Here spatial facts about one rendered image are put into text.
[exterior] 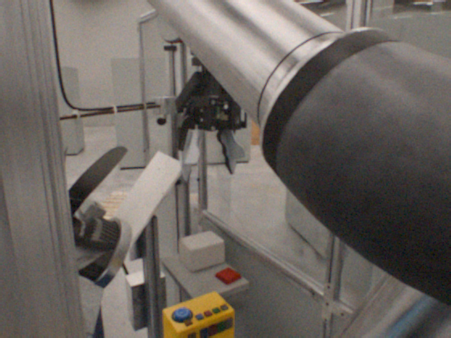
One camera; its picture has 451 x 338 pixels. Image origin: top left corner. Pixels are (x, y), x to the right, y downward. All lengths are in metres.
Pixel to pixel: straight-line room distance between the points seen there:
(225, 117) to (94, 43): 12.74
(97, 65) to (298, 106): 13.05
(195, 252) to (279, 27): 1.29
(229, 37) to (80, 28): 13.15
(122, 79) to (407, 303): 6.27
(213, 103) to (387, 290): 0.36
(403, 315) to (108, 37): 13.07
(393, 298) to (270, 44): 0.23
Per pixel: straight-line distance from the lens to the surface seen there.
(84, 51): 13.27
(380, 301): 0.34
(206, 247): 1.46
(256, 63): 0.20
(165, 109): 1.44
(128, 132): 6.50
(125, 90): 6.44
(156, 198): 1.20
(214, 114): 0.55
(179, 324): 0.90
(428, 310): 0.31
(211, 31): 0.24
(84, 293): 1.17
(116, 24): 13.25
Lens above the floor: 1.64
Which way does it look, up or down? 14 degrees down
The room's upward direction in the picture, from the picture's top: straight up
